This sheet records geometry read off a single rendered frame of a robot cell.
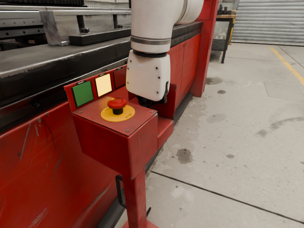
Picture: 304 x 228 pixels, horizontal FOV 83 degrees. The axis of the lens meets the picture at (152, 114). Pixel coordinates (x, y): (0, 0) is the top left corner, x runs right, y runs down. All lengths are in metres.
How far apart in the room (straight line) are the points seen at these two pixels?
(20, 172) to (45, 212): 0.16
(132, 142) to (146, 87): 0.13
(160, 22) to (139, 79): 0.13
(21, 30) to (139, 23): 0.59
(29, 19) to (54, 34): 0.27
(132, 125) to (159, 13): 0.21
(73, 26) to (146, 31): 0.36
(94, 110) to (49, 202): 0.30
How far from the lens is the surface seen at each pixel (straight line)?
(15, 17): 0.86
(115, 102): 0.35
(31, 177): 0.51
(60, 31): 0.63
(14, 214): 0.53
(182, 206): 1.14
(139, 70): 0.39
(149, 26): 0.35
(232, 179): 1.35
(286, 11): 7.40
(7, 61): 0.49
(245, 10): 7.29
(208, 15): 2.15
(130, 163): 0.35
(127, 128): 0.33
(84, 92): 0.41
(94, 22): 0.75
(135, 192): 0.58
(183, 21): 0.42
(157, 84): 0.38
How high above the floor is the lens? 0.97
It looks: 31 degrees down
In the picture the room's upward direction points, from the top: straight up
